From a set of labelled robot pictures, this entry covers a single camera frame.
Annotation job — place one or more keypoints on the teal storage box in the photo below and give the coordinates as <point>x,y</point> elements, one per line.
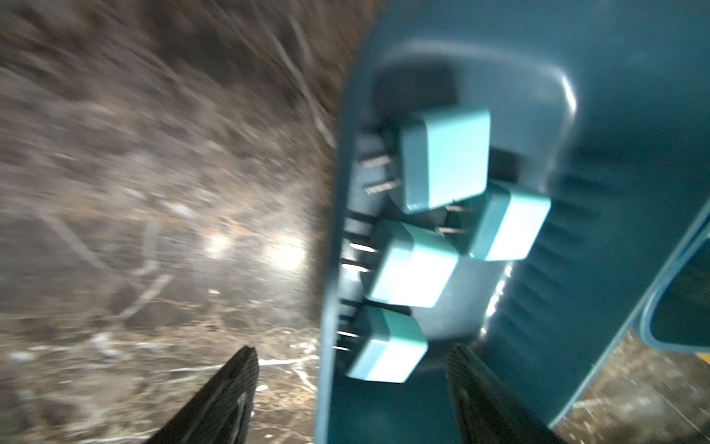
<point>676,317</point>
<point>603,106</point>

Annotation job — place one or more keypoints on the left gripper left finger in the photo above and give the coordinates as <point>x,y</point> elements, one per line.
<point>220,412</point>

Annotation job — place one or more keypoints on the blue plug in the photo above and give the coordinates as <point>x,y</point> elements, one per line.
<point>501,224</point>
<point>380,344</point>
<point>433,158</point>
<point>404,264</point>

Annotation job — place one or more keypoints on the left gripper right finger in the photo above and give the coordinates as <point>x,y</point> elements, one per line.
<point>485,411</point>

